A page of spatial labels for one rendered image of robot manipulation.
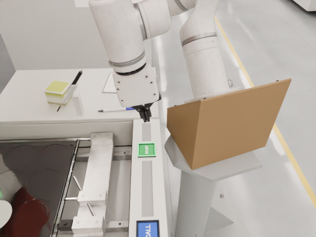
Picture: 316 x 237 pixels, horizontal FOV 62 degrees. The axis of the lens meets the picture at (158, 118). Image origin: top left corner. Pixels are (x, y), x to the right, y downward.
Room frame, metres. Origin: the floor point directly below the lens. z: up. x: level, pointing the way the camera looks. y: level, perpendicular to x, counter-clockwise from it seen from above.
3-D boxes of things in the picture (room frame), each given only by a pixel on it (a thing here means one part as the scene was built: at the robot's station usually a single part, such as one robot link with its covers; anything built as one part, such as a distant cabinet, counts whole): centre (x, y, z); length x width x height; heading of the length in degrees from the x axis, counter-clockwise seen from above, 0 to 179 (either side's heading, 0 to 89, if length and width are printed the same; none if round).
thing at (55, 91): (0.80, 0.37, 1.00); 0.07 x 0.07 x 0.07; 77
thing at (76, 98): (0.73, 0.30, 1.03); 0.06 x 0.04 x 0.13; 92
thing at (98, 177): (0.50, 0.20, 0.87); 0.36 x 0.08 x 0.03; 2
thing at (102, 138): (0.67, 0.20, 0.89); 0.08 x 0.03 x 0.03; 92
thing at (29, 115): (0.87, 0.31, 0.89); 0.62 x 0.35 x 0.14; 92
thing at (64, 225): (0.34, 0.25, 0.90); 0.04 x 0.02 x 0.03; 92
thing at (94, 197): (0.43, 0.19, 0.89); 0.08 x 0.03 x 0.03; 92
